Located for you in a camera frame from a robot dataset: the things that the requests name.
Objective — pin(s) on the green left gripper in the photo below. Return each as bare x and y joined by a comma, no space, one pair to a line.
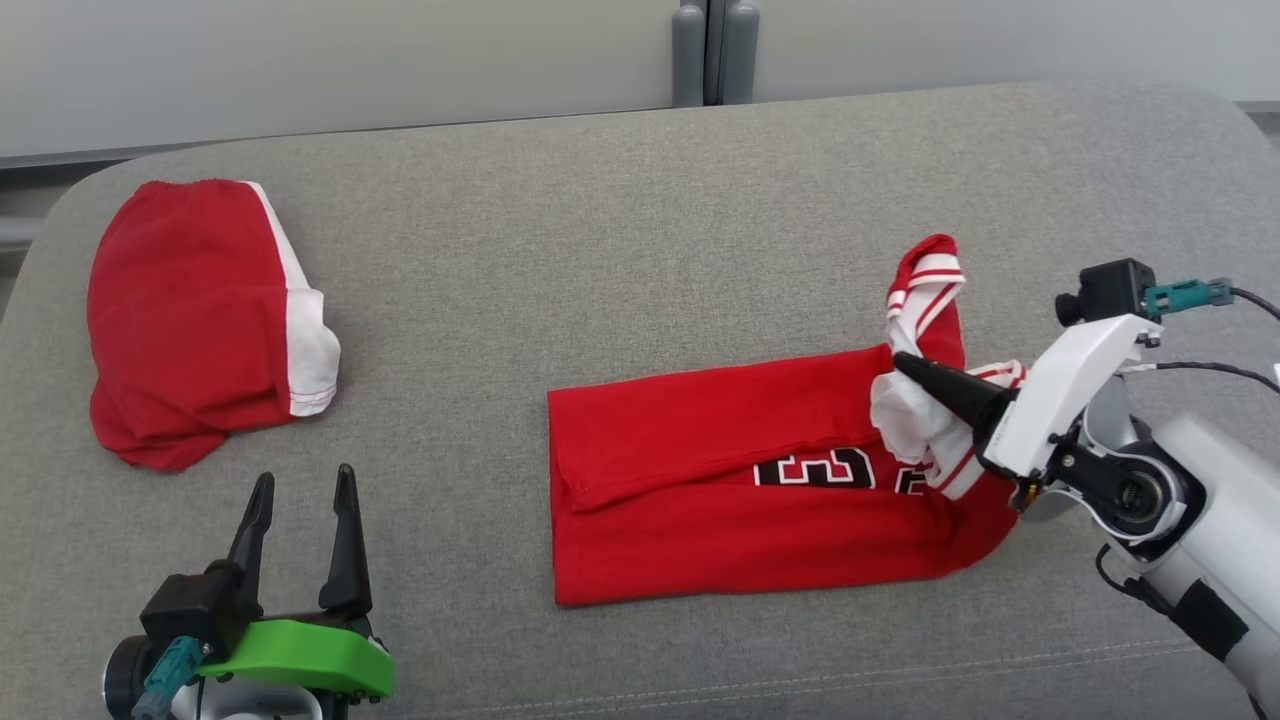
300,655

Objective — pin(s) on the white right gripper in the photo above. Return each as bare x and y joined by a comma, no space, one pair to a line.
1060,390

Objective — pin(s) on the red shorts with white stripe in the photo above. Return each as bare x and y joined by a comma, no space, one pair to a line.
180,320

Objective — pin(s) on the red jersey with white sleeves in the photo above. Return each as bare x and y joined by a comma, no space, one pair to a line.
720,530

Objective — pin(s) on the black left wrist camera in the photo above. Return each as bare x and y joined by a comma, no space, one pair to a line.
195,610

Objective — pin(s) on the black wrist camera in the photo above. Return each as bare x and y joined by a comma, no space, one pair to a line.
1110,290
195,610

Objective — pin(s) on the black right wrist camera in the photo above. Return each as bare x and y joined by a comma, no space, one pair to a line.
1110,290

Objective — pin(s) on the grey partition post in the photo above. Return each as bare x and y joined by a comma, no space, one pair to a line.
740,50
689,55

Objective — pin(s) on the grey partition base rail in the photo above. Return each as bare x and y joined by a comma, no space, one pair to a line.
300,133

